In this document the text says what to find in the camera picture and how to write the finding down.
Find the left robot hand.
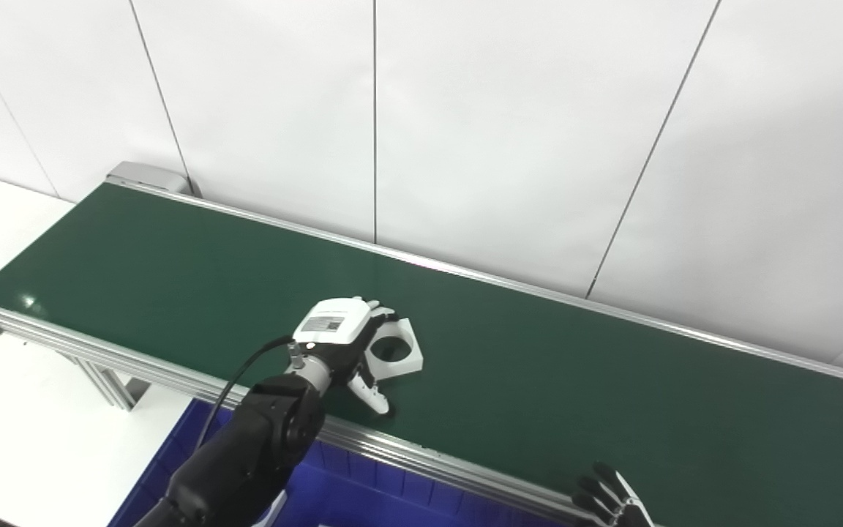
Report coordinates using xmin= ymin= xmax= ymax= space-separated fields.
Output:
xmin=286 ymin=296 xmax=400 ymax=416

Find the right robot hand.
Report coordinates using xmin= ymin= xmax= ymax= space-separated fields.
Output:
xmin=572 ymin=463 xmax=656 ymax=527

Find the white square part round hole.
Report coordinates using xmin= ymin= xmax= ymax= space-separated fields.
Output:
xmin=363 ymin=316 xmax=424 ymax=380

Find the blue bin with white parts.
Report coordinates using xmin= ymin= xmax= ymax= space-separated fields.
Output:
xmin=108 ymin=399 xmax=569 ymax=527

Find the aluminium conveyor leg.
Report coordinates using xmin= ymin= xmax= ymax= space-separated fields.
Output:
xmin=63 ymin=355 xmax=151 ymax=411

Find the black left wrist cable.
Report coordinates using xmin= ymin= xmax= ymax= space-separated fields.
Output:
xmin=195 ymin=335 xmax=305 ymax=451

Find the green conveyor belt aluminium frame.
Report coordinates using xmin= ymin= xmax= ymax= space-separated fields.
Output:
xmin=0 ymin=161 xmax=843 ymax=527

